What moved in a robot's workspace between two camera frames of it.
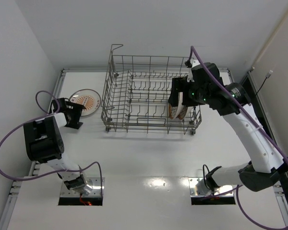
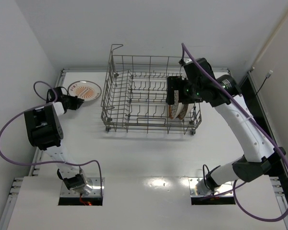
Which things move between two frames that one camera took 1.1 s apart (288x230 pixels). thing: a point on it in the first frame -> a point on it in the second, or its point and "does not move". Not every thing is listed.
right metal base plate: x=193 y=181 does not move
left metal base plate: x=96 y=191 does not move
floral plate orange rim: x=184 y=113 does not move
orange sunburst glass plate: x=89 y=98 -> x=88 y=90
